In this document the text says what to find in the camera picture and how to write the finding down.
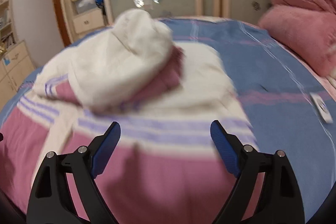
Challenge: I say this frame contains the small white tag on bed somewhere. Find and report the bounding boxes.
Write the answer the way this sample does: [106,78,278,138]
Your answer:
[310,93,333,124]

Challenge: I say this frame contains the cream and pink hooded jacket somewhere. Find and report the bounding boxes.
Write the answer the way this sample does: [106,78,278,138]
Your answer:
[1,19,256,223]

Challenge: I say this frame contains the blue plaid bed sheet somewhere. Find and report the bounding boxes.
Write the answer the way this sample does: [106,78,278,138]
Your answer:
[1,19,335,223]

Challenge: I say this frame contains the rolled pink quilt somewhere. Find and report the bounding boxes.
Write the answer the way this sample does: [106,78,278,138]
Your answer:
[258,0,335,77]

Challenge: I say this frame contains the clear plastic storage box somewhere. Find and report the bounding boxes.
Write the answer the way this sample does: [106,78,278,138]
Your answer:
[75,0,97,14]

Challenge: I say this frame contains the light wood side cabinet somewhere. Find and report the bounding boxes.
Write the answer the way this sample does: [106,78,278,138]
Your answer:
[0,40,35,109]

